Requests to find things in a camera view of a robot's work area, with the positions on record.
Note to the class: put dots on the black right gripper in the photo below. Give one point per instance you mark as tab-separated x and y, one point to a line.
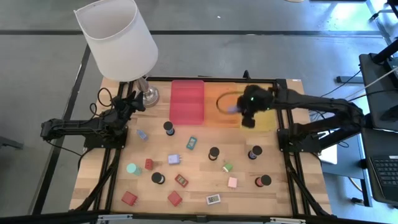
258	98

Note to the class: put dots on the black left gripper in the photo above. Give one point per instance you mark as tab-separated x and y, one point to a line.
124	110

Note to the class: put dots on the small lavender object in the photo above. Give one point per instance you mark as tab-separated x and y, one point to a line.
231	109

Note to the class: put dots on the black spool purple thread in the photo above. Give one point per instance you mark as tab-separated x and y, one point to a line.
257	150

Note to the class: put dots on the blue usb wall charger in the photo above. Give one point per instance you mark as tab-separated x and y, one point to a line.
142	134

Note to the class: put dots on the black spool blue thread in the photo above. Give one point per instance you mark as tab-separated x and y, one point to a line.
168	126

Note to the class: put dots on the black spool tan thread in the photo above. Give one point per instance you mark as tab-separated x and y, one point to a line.
214	152

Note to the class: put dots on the green wall charger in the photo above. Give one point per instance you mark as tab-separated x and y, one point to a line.
228	167

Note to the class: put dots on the black spool red thread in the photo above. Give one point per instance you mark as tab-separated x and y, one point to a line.
265	179

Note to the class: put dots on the teal digital thermometer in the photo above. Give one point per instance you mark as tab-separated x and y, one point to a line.
191	143

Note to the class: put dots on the pink wall charger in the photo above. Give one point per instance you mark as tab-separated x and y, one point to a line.
232	182

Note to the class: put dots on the small red usb charger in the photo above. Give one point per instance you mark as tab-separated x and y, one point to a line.
149	164

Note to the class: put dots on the teal thread spool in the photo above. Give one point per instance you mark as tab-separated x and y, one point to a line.
132	168

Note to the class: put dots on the lavender wall charger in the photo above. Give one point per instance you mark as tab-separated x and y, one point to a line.
173	159

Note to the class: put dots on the black spool white thread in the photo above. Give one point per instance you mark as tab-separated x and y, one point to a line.
156	177

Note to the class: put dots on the white digital thermometer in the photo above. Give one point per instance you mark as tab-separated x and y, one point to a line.
213	199

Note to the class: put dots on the red digital thermometer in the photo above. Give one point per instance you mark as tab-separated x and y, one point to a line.
181	180

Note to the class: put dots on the red wall charger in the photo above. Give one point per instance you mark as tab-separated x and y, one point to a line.
128	198
174	198

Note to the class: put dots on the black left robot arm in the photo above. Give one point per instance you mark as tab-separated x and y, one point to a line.
71	126

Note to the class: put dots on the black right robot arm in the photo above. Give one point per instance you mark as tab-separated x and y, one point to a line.
326	104

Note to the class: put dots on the black office desk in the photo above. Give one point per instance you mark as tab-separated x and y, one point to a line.
373	93

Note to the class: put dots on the yellow translucent plastic bin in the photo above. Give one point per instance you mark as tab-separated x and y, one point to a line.
267	123

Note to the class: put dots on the orange translucent plastic bin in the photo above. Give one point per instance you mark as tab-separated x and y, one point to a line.
211	119

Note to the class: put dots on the pink translucent plastic bin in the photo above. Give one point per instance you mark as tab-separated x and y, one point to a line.
186	102

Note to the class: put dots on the white shade silver table lamp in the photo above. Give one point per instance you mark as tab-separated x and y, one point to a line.
118	40

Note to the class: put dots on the white flat box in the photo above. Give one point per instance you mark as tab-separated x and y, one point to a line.
329	155

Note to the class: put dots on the dark desk foot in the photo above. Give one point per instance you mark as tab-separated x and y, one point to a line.
348	79

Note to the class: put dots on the grey desk base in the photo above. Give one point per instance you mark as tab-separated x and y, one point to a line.
348	168

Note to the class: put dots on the black keyboard desk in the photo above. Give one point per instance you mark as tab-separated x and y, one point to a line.
367	146

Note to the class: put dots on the black floor stand foot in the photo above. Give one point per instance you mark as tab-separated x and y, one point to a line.
9	143

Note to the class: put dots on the black computer mouse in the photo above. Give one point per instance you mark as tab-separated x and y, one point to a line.
391	113

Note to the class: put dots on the black computer keyboard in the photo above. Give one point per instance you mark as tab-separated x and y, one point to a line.
387	174

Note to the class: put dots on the black beam with silver brackets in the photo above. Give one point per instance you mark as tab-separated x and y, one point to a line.
46	219

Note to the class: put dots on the black chair base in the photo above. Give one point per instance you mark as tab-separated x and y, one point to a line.
385	11

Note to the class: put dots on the black aluminium table frame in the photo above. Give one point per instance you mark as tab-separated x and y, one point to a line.
155	78

